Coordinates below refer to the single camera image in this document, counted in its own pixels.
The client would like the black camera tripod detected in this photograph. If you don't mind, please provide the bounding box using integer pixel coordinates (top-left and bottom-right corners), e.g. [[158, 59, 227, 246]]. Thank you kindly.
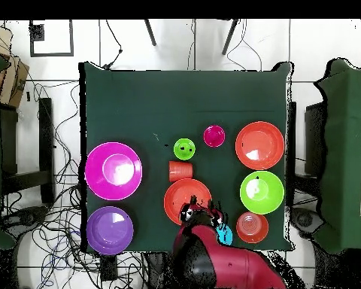
[[143, 19, 241, 56]]

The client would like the green cup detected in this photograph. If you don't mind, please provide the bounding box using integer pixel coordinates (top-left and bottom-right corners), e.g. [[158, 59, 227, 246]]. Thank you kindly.
[[173, 138, 197, 161]]

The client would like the large pink bowl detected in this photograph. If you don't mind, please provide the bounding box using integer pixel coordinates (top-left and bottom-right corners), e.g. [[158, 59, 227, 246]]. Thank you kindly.
[[84, 141, 143, 202]]

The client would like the tangle of black cables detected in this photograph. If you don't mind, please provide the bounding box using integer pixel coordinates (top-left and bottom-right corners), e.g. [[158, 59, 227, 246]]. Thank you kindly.
[[0, 81, 148, 289]]

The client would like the black square floor frame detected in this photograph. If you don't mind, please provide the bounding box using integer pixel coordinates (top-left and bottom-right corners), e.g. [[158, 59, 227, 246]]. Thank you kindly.
[[29, 19, 74, 57]]

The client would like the small blue bowl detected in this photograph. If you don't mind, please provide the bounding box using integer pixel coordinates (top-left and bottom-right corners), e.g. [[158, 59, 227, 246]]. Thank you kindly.
[[215, 223, 233, 246]]

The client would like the black stand frame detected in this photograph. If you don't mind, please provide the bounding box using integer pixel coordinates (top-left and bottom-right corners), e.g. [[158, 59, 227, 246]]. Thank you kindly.
[[303, 102, 327, 178], [0, 97, 56, 205]]

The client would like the purple bowl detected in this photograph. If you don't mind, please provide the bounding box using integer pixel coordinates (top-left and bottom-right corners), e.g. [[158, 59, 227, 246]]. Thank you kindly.
[[86, 205, 135, 256]]

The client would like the small deep orange bowl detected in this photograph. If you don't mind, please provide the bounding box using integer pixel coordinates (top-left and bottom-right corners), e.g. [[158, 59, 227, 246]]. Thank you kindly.
[[236, 211, 269, 244]]

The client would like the dark green tablecloth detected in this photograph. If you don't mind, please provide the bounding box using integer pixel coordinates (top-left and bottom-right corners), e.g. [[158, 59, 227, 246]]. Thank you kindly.
[[78, 61, 293, 254]]

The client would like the crimson red cup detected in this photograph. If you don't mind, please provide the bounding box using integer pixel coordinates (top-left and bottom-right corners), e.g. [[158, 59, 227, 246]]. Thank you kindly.
[[203, 125, 226, 148]]

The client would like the orange cup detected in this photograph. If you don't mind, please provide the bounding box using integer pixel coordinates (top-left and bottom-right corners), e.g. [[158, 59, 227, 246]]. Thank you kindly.
[[168, 160, 194, 183]]

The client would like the green bowl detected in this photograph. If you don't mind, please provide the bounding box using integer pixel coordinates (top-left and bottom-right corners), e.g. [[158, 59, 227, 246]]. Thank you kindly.
[[239, 170, 285, 215]]

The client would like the black cable with plug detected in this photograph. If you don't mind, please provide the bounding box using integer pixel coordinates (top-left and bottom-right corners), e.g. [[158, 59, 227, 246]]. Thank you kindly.
[[101, 19, 123, 71]]

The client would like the black power box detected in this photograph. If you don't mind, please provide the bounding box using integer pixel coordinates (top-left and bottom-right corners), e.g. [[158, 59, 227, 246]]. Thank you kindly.
[[99, 252, 119, 282]]

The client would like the wide orange bowl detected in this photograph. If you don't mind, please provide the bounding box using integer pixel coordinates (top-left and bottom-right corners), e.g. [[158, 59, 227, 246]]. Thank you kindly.
[[235, 120, 286, 171], [163, 178, 213, 227]]

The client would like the cardboard box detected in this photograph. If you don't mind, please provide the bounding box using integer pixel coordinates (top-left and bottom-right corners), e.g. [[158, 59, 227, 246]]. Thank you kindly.
[[0, 23, 30, 108]]

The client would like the grey pedestal leg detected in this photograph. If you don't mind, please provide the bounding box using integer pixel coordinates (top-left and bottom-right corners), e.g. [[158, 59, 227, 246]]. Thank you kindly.
[[290, 207, 324, 239], [1, 205, 50, 239]]

